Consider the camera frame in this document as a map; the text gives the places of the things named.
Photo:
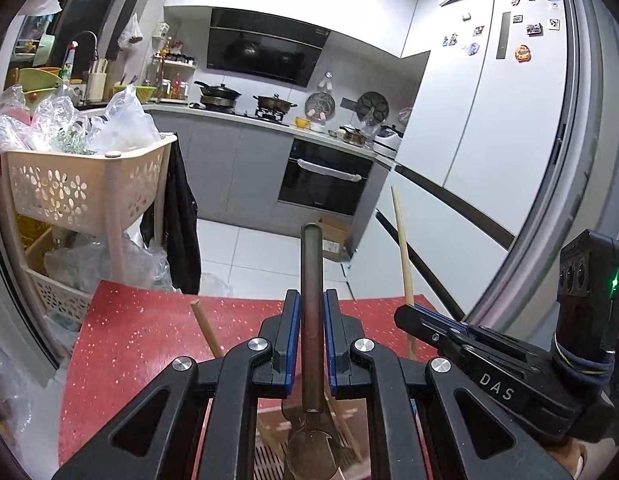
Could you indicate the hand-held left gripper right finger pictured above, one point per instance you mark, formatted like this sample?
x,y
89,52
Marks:
x,y
334,350

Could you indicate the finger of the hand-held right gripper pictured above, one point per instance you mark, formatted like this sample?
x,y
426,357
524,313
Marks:
x,y
454,321
429,332

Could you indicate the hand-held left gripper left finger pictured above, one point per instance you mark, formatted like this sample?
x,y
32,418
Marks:
x,y
284,350

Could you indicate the light wooden chopstick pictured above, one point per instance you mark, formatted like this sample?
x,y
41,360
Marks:
x,y
403,250
347,430
207,327

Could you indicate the person's right hand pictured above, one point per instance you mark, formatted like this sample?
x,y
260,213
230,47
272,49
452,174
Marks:
x,y
569,460

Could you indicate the cardboard box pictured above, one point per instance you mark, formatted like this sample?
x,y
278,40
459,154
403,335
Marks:
x,y
334,237

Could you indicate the black hanging cloth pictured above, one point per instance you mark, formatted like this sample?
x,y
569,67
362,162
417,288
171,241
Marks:
x,y
177,220

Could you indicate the black built-in oven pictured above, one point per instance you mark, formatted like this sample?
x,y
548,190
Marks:
x,y
324,177

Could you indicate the white rice cooker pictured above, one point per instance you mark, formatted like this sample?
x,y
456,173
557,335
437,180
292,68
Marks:
x,y
388,141

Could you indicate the clear plastic bag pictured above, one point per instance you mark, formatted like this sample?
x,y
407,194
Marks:
x,y
109,265

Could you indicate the white refrigerator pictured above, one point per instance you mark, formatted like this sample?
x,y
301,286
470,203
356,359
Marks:
x,y
489,110

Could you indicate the black hanging round pan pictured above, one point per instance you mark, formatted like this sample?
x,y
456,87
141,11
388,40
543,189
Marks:
x,y
373,107

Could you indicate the yellow bowl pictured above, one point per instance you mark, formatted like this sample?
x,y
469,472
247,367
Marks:
x,y
303,122

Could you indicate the silver hanging strainer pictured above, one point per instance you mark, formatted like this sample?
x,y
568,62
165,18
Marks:
x,y
320,106

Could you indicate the beige plastic basket cart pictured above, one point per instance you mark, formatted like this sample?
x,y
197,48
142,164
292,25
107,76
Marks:
x,y
84,190

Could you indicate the spice rack with bottles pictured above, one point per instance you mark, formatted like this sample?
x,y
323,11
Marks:
x,y
174,77

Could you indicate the black range hood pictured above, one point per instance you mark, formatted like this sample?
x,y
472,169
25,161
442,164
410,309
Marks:
x,y
264,47

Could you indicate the group of fridge magnets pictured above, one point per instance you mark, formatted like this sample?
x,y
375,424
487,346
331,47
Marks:
x,y
522,25

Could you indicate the beige knife block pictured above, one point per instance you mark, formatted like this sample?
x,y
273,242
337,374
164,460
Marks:
x,y
97,82

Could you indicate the crumpled clear plastic bags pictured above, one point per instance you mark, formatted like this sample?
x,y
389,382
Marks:
x,y
34,120

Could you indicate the hanging white plastic bag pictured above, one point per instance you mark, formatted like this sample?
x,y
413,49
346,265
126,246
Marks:
x,y
130,32

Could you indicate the spray bottle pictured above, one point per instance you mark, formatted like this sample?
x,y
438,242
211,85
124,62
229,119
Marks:
x,y
68,65

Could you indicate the green plastic bowl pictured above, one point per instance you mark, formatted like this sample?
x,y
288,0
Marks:
x,y
37,79

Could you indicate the black kitchen faucet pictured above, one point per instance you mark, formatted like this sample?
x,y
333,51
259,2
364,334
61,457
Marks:
x,y
84,37

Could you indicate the grey wall socket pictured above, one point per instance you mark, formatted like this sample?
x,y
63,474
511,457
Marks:
x,y
348,103

